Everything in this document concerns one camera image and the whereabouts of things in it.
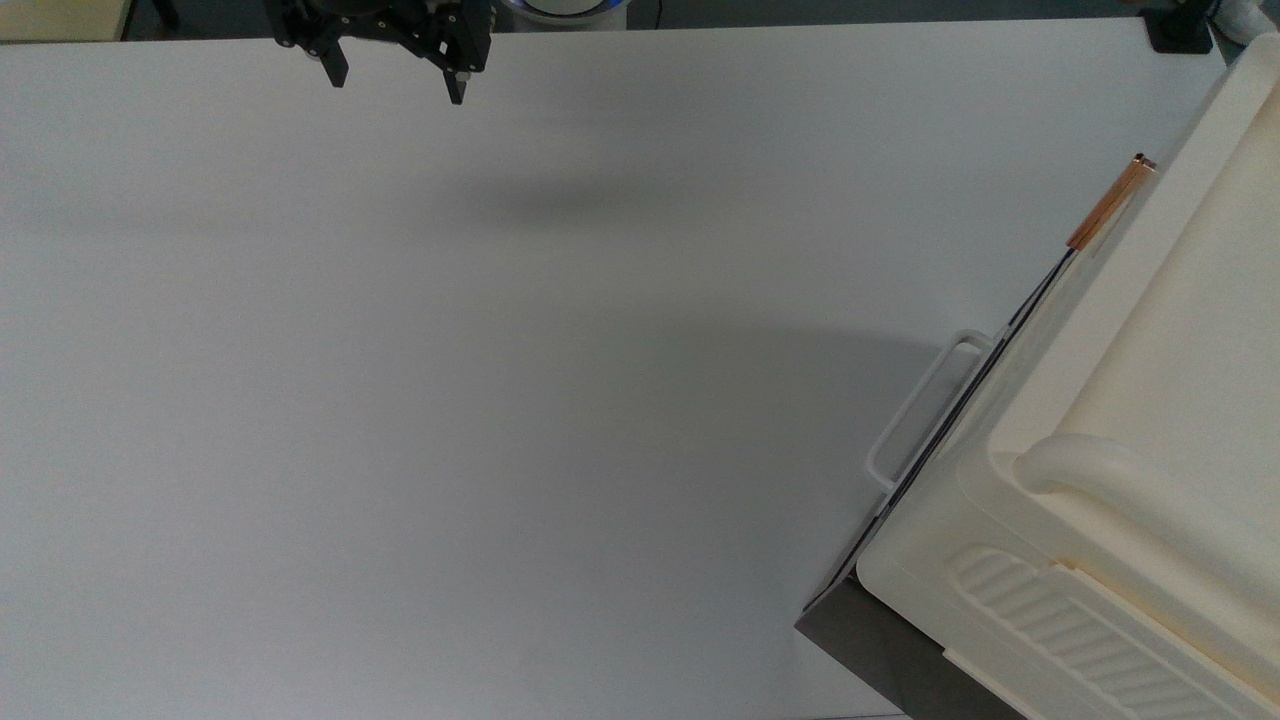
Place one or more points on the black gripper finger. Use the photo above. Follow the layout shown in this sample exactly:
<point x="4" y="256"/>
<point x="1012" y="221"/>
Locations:
<point x="456" y="88"/>
<point x="335" y="68"/>

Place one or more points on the black Franka gripper body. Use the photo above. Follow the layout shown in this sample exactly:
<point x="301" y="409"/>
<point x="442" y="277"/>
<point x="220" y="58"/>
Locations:
<point x="400" y="18"/>

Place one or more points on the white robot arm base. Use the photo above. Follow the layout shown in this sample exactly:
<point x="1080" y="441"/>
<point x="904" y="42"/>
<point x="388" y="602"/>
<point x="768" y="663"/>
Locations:
<point x="565" y="9"/>

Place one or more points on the copper door hinge strip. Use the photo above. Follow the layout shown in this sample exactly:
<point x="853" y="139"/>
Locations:
<point x="1110" y="204"/>

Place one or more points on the cream plastic cabinet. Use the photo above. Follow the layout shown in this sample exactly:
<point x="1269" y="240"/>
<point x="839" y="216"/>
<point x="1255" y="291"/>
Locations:
<point x="1130" y="430"/>

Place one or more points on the light wooden table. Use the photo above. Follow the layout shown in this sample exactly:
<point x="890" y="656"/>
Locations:
<point x="62" y="18"/>

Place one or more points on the black table clamp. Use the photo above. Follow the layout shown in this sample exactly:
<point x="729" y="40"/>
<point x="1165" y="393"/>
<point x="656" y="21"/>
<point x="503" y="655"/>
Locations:
<point x="1180" y="28"/>

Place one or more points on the white object beside clamp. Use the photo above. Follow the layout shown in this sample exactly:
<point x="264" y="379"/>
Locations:
<point x="1248" y="18"/>

